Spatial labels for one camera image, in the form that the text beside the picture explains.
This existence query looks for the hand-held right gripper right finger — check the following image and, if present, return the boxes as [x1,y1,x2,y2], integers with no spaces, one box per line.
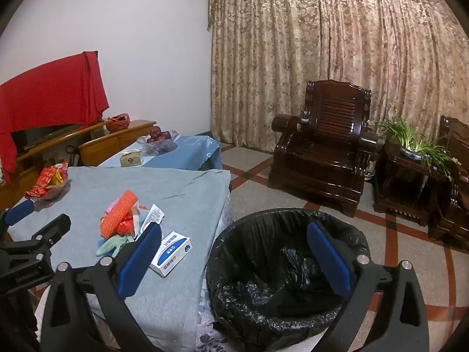
[306,221,429,352]

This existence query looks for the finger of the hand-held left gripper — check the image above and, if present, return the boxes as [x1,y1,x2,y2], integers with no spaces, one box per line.
[0,213,72,265]
[0,199,36,233]

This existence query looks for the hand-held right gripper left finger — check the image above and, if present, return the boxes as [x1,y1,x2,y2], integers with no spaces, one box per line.
[40,223,164,352]

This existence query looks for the white and blue medicine box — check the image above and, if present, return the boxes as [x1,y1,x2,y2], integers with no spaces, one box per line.
[149,231,193,278]

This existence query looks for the green plastic bag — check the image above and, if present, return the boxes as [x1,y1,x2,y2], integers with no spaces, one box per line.
[96,235,130,258]

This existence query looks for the orange foam net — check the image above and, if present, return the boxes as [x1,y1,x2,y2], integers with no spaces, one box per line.
[100,189,139,237]

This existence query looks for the pink foam net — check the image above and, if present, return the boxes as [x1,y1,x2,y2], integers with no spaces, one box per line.
[106,198,127,215]

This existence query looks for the bin with black liner bag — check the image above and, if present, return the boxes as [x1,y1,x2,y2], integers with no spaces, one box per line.
[206,208,371,344]

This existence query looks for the glass candy dish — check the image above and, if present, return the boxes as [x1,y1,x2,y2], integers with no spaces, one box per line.
[27,176,71,202]

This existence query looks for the red candy packet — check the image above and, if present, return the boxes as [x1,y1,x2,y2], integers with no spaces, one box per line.
[25,162,69,199]

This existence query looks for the grey-blue table cloth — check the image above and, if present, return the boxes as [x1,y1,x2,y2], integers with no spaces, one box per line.
[7,167,231,352]

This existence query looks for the black television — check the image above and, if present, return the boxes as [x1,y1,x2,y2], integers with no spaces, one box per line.
[10,123,83,153]

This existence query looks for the beige tissue box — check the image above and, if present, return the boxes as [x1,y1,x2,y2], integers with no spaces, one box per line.
[120,150,144,168]

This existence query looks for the light wooden cabinet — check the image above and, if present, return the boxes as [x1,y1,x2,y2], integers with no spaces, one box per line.
[0,119,157,209]

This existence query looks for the dark wooden side table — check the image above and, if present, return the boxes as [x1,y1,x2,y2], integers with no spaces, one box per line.
[374,143,453,226]

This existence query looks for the white floral quilt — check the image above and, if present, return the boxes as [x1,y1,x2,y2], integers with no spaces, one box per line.
[193,286,235,352]

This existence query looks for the dark wooden armchair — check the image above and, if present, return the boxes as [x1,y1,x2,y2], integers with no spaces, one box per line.
[429,115,469,243]
[267,79,380,218]

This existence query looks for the glass fruit bowl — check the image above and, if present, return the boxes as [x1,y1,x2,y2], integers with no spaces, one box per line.
[137,129,180,157]

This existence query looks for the blue plastic bag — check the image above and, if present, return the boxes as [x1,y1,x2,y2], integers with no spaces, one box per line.
[99,135,223,171]

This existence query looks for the red cloth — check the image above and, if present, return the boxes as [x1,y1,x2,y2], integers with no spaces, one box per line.
[0,50,110,183]

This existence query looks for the potted green plant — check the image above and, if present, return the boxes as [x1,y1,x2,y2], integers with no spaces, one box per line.
[368,116,458,178]

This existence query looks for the floral beige curtain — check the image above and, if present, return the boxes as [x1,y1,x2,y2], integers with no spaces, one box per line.
[207,0,469,164]

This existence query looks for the black cable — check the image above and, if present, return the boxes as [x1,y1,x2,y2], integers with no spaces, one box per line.
[66,145,83,167]

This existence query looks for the red plastic bag with handles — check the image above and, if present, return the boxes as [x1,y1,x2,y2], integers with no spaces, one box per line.
[106,113,131,133]

